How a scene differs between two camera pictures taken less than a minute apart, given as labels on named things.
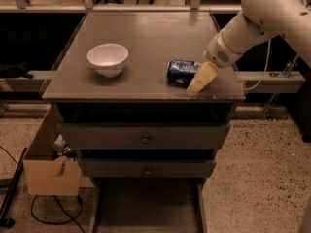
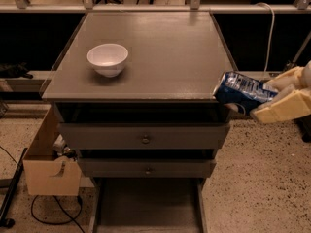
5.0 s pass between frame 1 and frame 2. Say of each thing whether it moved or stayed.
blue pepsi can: moved
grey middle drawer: stayed
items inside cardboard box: stayed
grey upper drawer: stayed
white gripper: moved
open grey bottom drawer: stayed
